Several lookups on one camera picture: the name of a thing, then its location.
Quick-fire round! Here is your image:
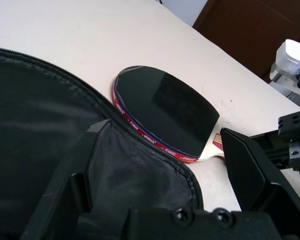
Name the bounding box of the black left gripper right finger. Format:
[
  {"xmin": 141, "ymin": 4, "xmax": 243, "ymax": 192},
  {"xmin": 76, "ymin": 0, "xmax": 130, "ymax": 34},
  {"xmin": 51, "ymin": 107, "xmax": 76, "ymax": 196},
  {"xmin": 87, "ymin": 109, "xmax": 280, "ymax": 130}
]
[{"xmin": 219, "ymin": 127, "xmax": 300, "ymax": 240}]

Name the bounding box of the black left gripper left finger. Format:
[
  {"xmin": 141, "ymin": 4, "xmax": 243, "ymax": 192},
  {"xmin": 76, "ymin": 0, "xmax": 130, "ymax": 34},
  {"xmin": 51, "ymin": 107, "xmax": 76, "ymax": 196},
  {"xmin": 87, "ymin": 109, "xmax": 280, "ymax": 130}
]
[{"xmin": 19, "ymin": 119, "xmax": 112, "ymax": 240}]

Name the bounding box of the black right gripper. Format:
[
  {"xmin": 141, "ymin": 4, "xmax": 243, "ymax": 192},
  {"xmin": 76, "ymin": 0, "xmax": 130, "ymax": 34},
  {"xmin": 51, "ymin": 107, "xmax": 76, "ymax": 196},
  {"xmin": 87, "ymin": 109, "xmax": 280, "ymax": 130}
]
[{"xmin": 249, "ymin": 109, "xmax": 300, "ymax": 177}]

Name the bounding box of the black red paddle case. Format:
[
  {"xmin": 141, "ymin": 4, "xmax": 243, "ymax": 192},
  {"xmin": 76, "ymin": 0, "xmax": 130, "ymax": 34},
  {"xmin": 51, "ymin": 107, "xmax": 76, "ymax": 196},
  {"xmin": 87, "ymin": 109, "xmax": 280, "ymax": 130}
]
[{"xmin": 0, "ymin": 46, "xmax": 205, "ymax": 240}]

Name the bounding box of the table tennis paddle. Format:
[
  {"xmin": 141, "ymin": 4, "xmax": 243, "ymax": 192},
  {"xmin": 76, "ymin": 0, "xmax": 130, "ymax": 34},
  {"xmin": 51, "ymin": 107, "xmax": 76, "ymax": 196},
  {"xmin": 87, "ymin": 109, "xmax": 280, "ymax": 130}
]
[{"xmin": 112, "ymin": 65, "xmax": 227, "ymax": 165}]

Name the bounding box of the brown wooden door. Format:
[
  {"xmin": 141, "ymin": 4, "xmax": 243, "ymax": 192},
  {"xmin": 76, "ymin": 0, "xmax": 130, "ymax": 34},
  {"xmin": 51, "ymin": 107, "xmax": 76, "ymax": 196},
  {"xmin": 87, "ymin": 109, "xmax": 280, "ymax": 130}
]
[{"xmin": 192, "ymin": 0, "xmax": 300, "ymax": 84}]

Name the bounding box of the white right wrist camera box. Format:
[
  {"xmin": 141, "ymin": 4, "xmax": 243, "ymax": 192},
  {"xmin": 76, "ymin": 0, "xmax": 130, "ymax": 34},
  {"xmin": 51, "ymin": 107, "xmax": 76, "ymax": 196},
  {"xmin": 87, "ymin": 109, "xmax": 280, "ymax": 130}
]
[{"xmin": 269, "ymin": 39, "xmax": 300, "ymax": 101}]

